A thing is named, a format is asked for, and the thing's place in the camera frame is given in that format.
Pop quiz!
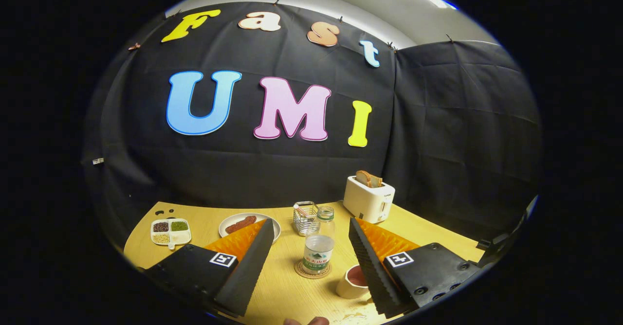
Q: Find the white toaster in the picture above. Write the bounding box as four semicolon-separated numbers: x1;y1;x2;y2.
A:
343;176;396;224

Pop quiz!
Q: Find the metal wire basket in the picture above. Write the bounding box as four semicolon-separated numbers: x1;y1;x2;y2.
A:
293;201;319;236

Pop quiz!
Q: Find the white round plate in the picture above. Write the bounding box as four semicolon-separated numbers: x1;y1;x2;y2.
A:
219;213;281;244

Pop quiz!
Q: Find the black backdrop cloth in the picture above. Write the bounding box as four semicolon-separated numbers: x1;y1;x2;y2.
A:
83;1;543;248

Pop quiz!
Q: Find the toasted bread slice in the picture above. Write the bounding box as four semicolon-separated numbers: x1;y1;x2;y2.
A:
355;170;383;188

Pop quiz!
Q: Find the clear plastic juice bottle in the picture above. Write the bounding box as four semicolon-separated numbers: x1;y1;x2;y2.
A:
302;206;336;273

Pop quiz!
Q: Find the beige cup with wooden handle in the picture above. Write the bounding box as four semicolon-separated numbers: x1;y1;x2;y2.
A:
335;265;370;300

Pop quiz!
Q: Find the round cork coaster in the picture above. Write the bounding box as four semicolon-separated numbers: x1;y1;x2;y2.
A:
294;259;332;280

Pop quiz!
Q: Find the white divided grain dish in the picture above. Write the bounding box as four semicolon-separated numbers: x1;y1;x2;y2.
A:
150;218;192;251

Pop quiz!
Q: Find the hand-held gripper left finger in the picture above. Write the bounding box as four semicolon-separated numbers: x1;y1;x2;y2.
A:
144;218;275;318

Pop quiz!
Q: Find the wooden table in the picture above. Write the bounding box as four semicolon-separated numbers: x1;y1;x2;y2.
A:
123;200;487;325

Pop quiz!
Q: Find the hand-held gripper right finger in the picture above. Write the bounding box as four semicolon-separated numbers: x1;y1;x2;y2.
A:
348;217;487;319

